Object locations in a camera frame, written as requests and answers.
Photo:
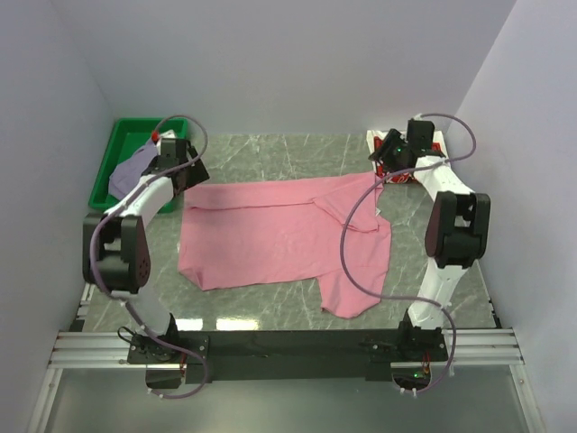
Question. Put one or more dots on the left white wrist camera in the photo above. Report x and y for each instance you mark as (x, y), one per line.
(163, 134)

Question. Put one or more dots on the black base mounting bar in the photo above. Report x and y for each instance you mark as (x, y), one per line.
(295, 354)

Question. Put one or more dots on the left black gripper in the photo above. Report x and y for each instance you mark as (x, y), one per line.
(197, 175)

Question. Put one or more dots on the green plastic bin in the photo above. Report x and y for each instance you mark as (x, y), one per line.
(128, 135)

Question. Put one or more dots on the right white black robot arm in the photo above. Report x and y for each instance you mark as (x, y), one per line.
(456, 234)

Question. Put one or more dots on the pink t-shirt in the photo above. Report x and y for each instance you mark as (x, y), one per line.
(242, 234)

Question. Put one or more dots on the lavender t-shirt in bin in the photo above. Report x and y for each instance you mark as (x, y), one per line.
(126, 175)

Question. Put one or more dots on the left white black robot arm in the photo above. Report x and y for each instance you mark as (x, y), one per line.
(116, 256)

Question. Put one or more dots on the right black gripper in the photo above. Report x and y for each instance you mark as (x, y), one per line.
(392, 139)

